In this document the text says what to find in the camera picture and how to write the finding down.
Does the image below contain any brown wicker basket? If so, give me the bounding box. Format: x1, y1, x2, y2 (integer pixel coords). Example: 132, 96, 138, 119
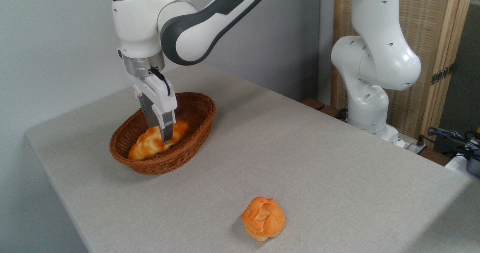
109, 92, 216, 175

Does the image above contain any brown wooden block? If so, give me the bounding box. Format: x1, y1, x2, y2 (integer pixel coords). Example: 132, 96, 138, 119
319, 106, 341, 118
302, 99, 326, 111

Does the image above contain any long braided bread loaf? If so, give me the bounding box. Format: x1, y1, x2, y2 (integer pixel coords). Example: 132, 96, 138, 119
128, 119, 189, 161

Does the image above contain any bundle of dark cables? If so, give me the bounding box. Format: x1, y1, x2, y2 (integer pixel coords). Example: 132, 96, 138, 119
426, 127, 480, 160

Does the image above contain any round knotted bread roll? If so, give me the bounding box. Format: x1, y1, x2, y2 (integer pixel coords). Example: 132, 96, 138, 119
241, 197, 286, 242

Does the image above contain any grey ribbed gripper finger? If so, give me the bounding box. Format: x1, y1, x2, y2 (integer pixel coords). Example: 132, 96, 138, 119
138, 94, 155, 128
151, 103, 176, 143

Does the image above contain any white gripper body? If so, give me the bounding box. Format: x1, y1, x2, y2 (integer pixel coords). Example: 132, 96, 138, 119
131, 75, 178, 114

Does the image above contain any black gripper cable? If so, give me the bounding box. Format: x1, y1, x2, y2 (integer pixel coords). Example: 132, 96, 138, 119
149, 67, 172, 97

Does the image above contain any metal screen hinge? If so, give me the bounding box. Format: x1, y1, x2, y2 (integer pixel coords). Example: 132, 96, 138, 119
430, 63, 455, 85

